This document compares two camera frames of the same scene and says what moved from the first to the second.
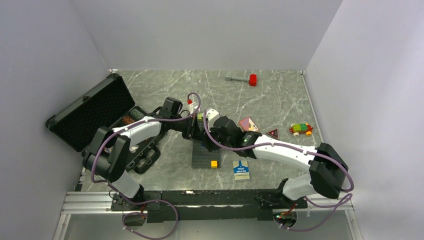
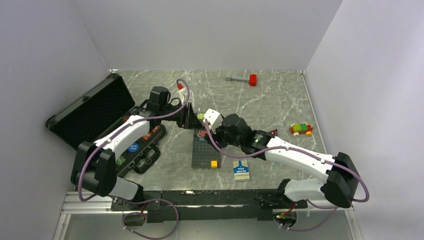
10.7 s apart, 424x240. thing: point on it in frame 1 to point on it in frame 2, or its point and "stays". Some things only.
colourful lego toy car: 297,129 stays
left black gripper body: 186,126 to 180,117
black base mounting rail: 206,205 stays
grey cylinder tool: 229,78 stays
